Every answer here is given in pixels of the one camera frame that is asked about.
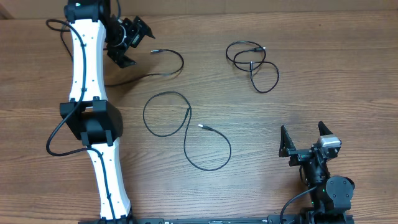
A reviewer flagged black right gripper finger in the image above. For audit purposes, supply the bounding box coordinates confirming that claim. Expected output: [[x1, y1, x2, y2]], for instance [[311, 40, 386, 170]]
[[279, 125, 295, 157], [318, 121, 333, 136]]

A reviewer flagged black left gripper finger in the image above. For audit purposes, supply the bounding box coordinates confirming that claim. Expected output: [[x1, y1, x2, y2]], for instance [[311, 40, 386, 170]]
[[134, 16, 155, 39], [107, 49, 136, 68]]

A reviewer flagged black USB cable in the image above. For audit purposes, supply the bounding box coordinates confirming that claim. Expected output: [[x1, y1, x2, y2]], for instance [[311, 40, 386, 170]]
[[104, 49, 185, 88], [225, 40, 280, 94], [142, 91, 233, 172]]

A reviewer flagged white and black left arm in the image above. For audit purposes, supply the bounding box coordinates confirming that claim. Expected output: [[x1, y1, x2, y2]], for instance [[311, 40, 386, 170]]
[[60, 1, 153, 223]]

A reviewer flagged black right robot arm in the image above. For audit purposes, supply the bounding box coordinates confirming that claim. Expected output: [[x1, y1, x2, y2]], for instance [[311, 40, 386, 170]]
[[279, 121, 355, 223]]

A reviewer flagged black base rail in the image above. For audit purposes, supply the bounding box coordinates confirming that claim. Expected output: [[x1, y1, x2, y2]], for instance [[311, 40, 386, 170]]
[[78, 215, 354, 224]]

